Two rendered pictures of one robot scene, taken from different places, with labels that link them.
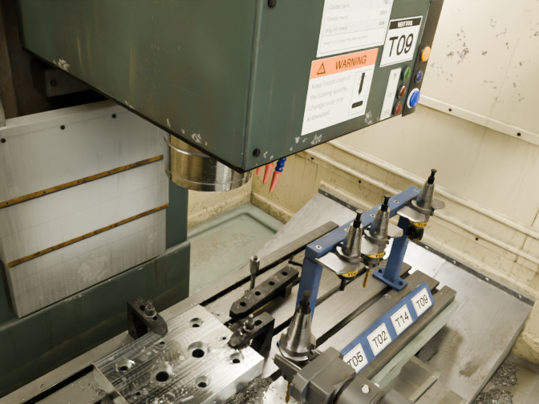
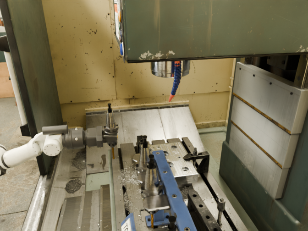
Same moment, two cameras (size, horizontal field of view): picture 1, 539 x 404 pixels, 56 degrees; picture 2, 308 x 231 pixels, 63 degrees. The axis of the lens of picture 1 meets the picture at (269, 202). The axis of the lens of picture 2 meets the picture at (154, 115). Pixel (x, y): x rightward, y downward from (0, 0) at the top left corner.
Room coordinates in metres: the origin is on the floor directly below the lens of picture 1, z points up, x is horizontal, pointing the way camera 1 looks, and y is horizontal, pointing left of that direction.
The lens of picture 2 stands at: (1.38, -0.71, 1.71)
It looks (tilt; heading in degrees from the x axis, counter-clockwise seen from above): 25 degrees down; 129
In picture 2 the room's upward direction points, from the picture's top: straight up
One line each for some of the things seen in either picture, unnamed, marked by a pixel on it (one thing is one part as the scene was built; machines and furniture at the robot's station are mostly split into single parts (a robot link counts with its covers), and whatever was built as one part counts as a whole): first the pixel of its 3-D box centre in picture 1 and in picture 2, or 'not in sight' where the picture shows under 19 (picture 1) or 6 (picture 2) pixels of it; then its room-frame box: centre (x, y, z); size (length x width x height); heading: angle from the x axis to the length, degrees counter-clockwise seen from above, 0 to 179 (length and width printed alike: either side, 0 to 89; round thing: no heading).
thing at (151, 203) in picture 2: (389, 229); (155, 202); (1.06, -0.30, 1.21); 0.07 x 0.05 x 0.01; 50
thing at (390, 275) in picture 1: (400, 241); not in sight; (1.26, -0.40, 1.05); 0.10 x 0.05 x 0.30; 50
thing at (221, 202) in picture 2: (253, 275); (220, 211); (1.13, 0.02, 0.96); 0.03 x 0.03 x 0.13
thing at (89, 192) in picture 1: (91, 203); (257, 125); (1.10, 0.45, 1.16); 0.48 x 0.05 x 0.51; 140
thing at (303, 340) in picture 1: (301, 324); (110, 118); (0.65, -0.08, 1.26); 0.04 x 0.04 x 0.07
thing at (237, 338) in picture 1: (250, 337); not in sight; (0.88, 0.01, 0.97); 0.13 x 0.03 x 0.15; 140
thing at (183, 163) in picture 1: (210, 141); (170, 57); (0.81, 0.12, 1.50); 0.16 x 0.16 x 0.12
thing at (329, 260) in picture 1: (334, 264); (143, 157); (0.89, -0.16, 1.21); 0.07 x 0.05 x 0.01; 50
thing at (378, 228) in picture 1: (381, 220); (151, 176); (1.02, -0.26, 1.26); 0.04 x 0.04 x 0.07
